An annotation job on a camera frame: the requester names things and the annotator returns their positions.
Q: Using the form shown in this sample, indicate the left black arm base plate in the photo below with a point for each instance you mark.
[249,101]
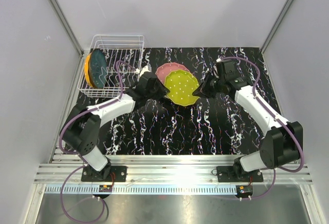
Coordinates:
[108,174]

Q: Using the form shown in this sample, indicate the aluminium frame post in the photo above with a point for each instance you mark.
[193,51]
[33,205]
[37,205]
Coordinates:
[274,29]
[65,24]

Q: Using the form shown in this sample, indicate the white slotted cable duct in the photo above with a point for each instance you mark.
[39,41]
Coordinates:
[143,189]

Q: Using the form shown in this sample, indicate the left small circuit board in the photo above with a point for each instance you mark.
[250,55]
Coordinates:
[105,188]

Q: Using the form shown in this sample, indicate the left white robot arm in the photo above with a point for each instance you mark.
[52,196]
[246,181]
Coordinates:
[81,129]

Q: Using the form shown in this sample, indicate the aluminium frame post right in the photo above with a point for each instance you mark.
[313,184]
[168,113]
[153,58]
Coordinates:
[274,29]

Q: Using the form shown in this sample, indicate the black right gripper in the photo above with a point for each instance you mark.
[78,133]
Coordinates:
[203,91]

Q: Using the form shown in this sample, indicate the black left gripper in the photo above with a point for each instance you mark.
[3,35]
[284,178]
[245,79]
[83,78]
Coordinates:
[163,90]

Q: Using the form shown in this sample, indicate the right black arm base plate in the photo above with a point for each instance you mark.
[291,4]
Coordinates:
[232,174]

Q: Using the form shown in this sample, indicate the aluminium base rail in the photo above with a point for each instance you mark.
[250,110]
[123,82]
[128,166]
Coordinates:
[142,169]

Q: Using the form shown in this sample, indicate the aluminium frame post left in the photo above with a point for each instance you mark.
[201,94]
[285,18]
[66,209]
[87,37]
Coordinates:
[65,24]

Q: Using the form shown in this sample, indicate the teal glazed plate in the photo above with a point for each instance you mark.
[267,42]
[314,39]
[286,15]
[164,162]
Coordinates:
[97,69]

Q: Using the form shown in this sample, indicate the white wire dish rack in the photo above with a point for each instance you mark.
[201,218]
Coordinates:
[123,54]

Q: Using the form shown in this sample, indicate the green polka dot plate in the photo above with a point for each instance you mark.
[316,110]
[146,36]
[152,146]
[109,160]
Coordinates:
[181,85]

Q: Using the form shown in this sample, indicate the pink polka dot plate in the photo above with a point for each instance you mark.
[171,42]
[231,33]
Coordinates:
[164,70]

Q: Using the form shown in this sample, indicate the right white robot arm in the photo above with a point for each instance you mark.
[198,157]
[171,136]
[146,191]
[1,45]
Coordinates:
[282,141]

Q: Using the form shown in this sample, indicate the small circuit board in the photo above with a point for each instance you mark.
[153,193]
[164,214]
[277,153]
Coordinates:
[105,188]
[244,190]

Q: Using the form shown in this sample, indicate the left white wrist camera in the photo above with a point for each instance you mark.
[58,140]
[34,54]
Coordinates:
[146,68]

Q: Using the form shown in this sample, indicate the right small circuit board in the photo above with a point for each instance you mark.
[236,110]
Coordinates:
[244,190]

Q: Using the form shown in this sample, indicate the orange polka dot plate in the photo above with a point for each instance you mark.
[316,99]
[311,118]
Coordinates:
[86,72]

